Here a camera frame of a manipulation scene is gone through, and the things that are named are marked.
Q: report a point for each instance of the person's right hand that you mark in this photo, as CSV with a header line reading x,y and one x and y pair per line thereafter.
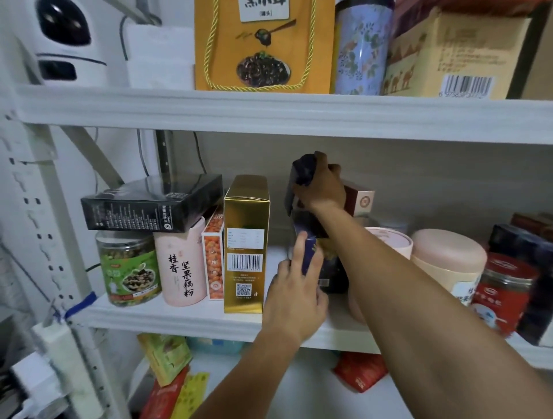
x,y
321,190

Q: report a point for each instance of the person's left hand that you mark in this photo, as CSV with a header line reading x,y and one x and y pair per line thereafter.
x,y
294,302

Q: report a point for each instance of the purple canister white label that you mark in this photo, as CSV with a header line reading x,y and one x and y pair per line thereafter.
x,y
298,173

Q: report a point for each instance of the dark blue moon box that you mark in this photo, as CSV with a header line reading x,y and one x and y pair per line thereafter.
x,y
333,268

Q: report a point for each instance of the yellow box white label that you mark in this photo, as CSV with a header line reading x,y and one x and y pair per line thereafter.
x,y
246,242

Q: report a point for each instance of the white metal shelving unit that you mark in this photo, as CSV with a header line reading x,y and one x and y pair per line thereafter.
x,y
302,114

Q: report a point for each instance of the pink cylinder canister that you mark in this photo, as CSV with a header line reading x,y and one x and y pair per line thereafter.
x,y
393,240

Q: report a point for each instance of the orange patterned box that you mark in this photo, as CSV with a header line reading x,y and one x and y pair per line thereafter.
x,y
213,255

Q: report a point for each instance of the small pink canister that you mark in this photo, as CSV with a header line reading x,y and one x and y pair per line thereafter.
x,y
181,268

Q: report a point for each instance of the clear green label nut jar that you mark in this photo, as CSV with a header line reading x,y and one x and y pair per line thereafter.
x,y
128,269

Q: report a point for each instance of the tall black and yellow box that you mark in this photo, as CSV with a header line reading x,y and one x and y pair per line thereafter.
x,y
151,207

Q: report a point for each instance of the person's right forearm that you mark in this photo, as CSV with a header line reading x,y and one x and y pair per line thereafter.
x,y
432,328

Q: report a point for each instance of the person's left forearm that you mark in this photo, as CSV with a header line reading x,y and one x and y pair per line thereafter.
x,y
250,384

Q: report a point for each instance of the small white box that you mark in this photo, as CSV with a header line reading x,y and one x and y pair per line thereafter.
x,y
160,59

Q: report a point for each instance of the black box white edge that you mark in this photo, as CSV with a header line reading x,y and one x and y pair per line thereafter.
x,y
536,250

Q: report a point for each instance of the teal plastic basket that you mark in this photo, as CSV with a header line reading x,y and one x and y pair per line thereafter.
x,y
216,345

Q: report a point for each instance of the red pouch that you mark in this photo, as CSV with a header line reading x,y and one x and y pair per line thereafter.
x,y
361,371

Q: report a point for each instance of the yellow tag packet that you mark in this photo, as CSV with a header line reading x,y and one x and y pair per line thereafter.
x,y
192,395

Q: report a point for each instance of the green snack packet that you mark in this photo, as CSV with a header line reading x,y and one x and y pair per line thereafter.
x,y
164,358

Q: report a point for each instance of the beige cylinder canister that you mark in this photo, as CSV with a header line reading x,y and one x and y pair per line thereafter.
x,y
449,259

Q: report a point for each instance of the blue glass jar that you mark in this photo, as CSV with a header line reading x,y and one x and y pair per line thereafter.
x,y
363,47

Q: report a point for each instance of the red snack packet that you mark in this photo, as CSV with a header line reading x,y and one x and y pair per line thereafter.
x,y
162,399

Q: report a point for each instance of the red canister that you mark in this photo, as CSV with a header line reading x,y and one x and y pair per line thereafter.
x,y
503,293

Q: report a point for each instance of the blue tape strip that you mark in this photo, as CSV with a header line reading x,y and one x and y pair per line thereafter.
x,y
79,306

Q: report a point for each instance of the white power strip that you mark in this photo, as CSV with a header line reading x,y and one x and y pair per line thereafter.
x,y
65,367

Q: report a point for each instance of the white power adapter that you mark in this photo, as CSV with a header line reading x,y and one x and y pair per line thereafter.
x,y
34,380

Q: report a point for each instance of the white security camera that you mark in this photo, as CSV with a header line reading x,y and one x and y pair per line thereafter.
x,y
60,43

